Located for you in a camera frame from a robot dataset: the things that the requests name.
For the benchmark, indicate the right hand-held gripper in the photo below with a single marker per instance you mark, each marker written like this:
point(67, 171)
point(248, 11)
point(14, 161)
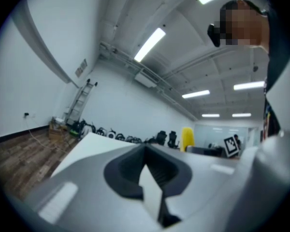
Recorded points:
point(231, 146)

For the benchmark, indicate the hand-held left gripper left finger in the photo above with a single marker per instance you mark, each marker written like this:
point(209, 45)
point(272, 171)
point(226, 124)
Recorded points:
point(87, 190)

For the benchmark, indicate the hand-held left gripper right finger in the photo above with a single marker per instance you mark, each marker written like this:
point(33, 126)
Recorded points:
point(207, 182)

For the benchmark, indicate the yellow object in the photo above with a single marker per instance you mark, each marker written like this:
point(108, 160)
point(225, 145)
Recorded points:
point(187, 139)

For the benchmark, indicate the white table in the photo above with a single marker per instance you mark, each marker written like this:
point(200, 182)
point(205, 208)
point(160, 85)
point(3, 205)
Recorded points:
point(91, 149)

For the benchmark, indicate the black office chair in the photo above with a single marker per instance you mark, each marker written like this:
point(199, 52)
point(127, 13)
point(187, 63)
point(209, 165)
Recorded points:
point(162, 137)
point(173, 139)

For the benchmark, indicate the row of black gear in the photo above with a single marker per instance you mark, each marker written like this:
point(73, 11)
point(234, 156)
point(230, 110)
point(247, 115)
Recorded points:
point(111, 133)

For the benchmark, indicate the cardboard box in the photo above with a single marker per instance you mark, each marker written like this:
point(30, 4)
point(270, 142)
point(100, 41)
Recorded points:
point(56, 132)

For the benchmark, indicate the person's black and white shirt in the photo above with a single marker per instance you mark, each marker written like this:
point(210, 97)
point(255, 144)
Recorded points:
point(282, 86)

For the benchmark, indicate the metal ladder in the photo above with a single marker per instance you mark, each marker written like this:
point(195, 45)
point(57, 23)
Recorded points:
point(81, 103)

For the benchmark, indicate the white air conditioner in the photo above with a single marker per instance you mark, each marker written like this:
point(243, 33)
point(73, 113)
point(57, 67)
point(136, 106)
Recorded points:
point(145, 80)

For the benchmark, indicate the person's head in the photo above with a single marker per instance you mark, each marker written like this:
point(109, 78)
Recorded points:
point(249, 23)

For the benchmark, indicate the wall power outlet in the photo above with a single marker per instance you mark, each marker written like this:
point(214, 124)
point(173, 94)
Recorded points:
point(26, 115)

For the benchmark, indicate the black head camera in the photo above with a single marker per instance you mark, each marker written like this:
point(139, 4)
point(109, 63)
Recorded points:
point(213, 34)

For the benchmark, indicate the wall poster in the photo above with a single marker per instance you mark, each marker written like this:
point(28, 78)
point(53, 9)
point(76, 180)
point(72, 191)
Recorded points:
point(81, 68)

